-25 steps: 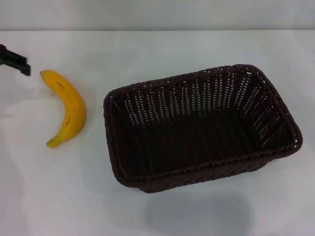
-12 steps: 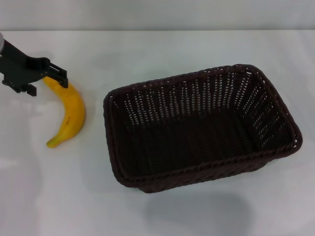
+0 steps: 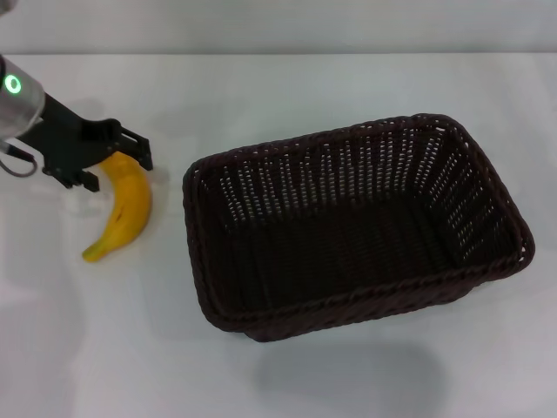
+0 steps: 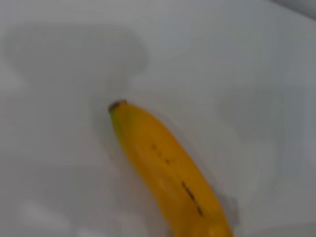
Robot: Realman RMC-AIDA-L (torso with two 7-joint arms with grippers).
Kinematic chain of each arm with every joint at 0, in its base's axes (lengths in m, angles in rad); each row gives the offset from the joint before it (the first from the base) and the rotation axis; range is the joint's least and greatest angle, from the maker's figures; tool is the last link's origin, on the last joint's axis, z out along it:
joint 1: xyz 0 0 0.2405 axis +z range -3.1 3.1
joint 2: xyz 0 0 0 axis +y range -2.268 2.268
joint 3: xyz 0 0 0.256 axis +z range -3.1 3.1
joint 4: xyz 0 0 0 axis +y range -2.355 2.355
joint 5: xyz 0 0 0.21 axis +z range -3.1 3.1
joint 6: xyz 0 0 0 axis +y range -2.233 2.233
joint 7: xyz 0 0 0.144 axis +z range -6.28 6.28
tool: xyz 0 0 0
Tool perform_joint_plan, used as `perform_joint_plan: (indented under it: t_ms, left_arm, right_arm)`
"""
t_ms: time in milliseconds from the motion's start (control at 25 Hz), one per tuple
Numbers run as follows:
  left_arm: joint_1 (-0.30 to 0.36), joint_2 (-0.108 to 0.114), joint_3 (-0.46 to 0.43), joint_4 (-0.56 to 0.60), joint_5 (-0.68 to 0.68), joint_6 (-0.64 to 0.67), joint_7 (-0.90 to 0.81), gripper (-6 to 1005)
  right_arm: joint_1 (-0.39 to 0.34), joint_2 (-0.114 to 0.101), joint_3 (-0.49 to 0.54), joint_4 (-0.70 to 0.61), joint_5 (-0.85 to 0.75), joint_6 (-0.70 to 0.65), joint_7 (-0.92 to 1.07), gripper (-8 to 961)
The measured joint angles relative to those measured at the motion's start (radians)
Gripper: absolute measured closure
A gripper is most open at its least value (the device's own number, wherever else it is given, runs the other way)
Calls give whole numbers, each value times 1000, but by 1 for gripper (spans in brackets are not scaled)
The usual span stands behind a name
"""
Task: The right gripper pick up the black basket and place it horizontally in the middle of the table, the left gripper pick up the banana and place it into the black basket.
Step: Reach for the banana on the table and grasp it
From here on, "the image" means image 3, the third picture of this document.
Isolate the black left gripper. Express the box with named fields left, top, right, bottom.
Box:
left=17, top=92, right=155, bottom=193

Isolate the yellow banana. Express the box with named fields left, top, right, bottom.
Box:
left=82, top=152, right=153, bottom=264

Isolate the black woven plastic basket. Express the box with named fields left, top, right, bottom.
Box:
left=182, top=112, right=535, bottom=345

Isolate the left gripper cable with plug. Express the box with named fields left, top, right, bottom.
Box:
left=0, top=138, right=38, bottom=178

